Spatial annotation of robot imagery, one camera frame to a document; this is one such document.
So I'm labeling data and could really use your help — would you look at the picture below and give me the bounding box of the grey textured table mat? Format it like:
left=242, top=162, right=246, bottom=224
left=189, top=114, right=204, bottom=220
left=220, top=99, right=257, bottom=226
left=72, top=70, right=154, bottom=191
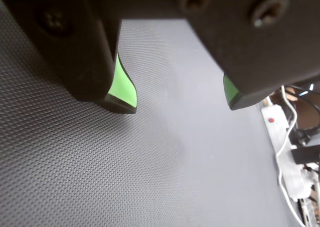
left=0, top=0, right=300, bottom=227

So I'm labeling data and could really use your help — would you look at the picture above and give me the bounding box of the white power strip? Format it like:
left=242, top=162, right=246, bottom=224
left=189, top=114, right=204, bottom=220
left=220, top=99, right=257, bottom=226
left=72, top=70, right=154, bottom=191
left=259, top=104, right=313, bottom=203

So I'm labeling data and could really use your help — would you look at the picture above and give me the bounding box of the black power plug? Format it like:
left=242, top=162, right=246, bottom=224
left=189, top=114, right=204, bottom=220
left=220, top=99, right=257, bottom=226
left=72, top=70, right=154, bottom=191
left=291, top=144, right=320, bottom=164

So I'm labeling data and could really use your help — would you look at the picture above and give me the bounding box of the brown cardboard piece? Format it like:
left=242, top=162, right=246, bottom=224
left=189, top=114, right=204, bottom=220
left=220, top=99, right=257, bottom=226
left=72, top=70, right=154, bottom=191
left=284, top=85, right=320, bottom=132

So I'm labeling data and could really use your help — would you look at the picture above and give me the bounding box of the thin white cable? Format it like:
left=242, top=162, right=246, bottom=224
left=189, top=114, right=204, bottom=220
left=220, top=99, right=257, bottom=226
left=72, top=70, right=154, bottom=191
left=276, top=85, right=305, bottom=227

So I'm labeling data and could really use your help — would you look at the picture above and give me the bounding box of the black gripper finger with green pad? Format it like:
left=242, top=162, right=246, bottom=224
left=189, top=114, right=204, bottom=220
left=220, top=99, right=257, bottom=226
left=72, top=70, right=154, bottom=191
left=0, top=0, right=138, bottom=115
left=179, top=0, right=320, bottom=111

